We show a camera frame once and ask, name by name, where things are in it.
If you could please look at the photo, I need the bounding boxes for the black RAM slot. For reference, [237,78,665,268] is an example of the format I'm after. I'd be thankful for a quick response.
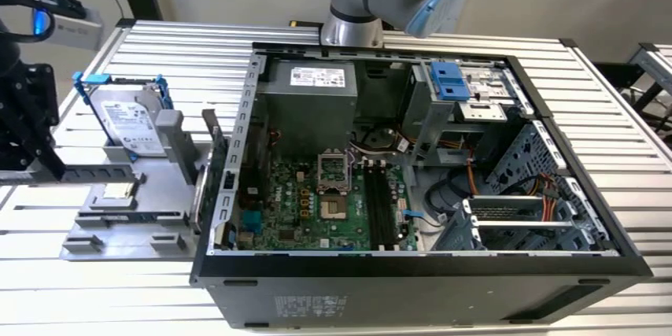
[368,158,388,251]
[361,158,382,251]
[381,158,402,251]
[374,158,394,251]

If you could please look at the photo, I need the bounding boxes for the grey power supply unit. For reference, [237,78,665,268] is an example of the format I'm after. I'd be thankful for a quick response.
[256,58,361,158]

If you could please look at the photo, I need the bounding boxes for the grey parts rack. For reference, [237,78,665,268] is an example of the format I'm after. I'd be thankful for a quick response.
[60,109,232,262]

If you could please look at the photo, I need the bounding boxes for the black case fan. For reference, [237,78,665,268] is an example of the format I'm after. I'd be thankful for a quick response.
[238,113,274,211]

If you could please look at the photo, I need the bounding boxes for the silver CPU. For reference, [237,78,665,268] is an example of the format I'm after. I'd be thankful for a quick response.
[101,183,136,199]

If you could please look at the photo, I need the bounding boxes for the orange data wire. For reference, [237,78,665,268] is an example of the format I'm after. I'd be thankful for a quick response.
[465,146,480,195]

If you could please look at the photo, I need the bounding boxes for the CPU socket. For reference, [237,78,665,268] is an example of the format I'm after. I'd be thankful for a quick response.
[318,192,350,222]

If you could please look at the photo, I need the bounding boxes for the blue plastic bay latch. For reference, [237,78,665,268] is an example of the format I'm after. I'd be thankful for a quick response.
[428,62,468,102]

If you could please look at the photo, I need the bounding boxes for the green motherboard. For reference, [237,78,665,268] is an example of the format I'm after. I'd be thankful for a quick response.
[229,157,424,253]

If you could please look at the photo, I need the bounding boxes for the metal socket cover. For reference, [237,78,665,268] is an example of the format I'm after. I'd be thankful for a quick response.
[316,149,352,194]

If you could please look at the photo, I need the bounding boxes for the red orange yellow wires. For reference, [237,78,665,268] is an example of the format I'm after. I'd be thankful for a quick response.
[528,172,561,223]

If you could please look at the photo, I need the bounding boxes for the yellow white wire bundle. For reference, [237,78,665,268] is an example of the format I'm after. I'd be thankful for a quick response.
[348,127,416,156]

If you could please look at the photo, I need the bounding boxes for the grey slatted side table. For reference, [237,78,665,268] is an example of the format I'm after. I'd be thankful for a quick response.
[621,41,672,135]

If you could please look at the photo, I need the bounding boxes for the black open PC case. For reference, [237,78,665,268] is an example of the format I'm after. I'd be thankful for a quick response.
[188,40,654,331]

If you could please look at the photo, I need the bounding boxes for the grey metal drive bay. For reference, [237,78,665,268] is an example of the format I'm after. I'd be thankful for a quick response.
[406,58,529,166]

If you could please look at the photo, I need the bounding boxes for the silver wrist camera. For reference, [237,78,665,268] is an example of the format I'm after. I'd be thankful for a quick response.
[52,9,105,53]

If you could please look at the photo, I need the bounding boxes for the graphics card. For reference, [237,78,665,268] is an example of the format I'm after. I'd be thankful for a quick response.
[190,107,232,234]

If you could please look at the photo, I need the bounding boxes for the grey metal disk bay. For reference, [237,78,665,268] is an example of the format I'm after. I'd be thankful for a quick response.
[433,194,613,253]

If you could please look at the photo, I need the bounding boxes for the hard disk in blue carrier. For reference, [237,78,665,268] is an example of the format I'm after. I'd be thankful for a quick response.
[72,72,174,162]

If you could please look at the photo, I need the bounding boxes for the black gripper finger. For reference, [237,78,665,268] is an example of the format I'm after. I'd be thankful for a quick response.
[8,107,68,184]

